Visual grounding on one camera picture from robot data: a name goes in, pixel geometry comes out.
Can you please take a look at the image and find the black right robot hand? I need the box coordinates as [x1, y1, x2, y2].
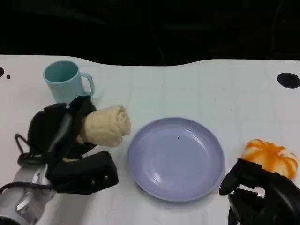
[219, 158, 300, 225]

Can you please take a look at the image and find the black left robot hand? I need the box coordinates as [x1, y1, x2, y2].
[27, 95, 98, 163]

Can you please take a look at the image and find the beige towel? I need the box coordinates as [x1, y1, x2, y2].
[76, 105, 132, 148]

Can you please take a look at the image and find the pale green mug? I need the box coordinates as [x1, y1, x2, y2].
[44, 60, 95, 104]

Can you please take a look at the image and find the orange and white bread roll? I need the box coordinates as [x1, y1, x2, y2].
[241, 138, 299, 180]

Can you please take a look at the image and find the lilac plate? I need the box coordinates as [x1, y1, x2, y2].
[127, 117, 226, 202]

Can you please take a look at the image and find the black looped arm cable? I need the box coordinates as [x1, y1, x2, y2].
[14, 134, 32, 166]

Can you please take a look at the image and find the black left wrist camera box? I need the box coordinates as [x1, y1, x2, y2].
[45, 151, 119, 195]

